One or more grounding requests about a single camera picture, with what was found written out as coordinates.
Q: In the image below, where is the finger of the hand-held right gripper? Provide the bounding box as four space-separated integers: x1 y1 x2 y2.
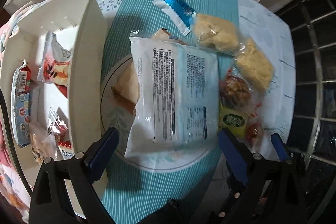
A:
271 132 313 180
210 177 248 224

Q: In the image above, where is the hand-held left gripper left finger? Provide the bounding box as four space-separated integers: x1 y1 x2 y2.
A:
29 127 120 224

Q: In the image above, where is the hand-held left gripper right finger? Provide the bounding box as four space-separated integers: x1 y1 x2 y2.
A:
218 128 307 224

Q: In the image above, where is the dark red floral packet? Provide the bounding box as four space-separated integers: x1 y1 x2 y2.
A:
47 107 68 142

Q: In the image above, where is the clear bread packet orange label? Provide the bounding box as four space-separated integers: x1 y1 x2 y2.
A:
28 120 59 163

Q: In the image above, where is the large white blue snack bag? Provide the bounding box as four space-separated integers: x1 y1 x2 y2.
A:
124 36 219 164

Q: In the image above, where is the white plastic storage box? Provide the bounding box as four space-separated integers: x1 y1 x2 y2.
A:
0 0 109 216

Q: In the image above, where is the orange white snack bar packet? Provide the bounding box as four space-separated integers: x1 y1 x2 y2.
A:
10 61 34 148

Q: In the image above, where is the white red apple print packet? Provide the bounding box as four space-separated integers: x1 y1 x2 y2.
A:
37 30 72 88

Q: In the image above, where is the yellow puffed rice cake packet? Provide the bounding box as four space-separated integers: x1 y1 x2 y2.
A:
192 13 240 56
235 39 276 90

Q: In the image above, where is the blue white snack packet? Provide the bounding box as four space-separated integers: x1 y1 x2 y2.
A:
153 0 197 36

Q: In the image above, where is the white round plate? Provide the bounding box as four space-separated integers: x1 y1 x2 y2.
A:
100 53 229 170

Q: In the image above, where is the small yellow green packet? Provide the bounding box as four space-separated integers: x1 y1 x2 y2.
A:
218 105 250 136

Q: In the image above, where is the floral fleece blanket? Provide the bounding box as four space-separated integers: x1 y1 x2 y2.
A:
0 0 32 224

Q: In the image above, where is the metal rail rack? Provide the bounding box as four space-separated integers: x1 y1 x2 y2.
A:
276 0 336 188

